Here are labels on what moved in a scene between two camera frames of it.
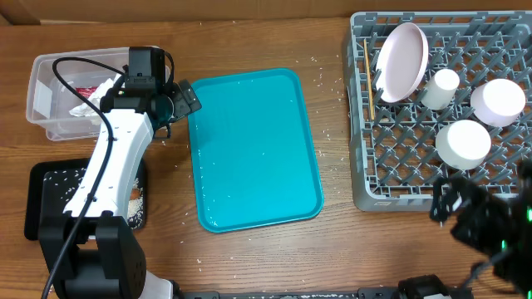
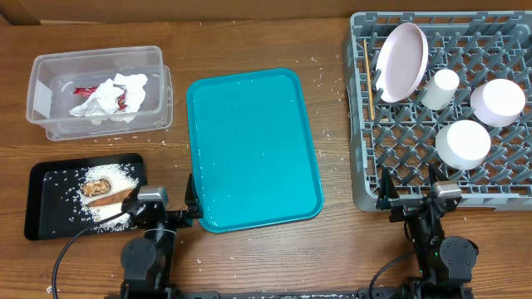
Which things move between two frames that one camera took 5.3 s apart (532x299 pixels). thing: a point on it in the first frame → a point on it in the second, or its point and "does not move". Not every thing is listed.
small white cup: x=441 y=90 does not move
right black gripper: x=485 y=212 → x=388 y=196
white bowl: x=498 y=103 does not move
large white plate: x=401 y=62 does not move
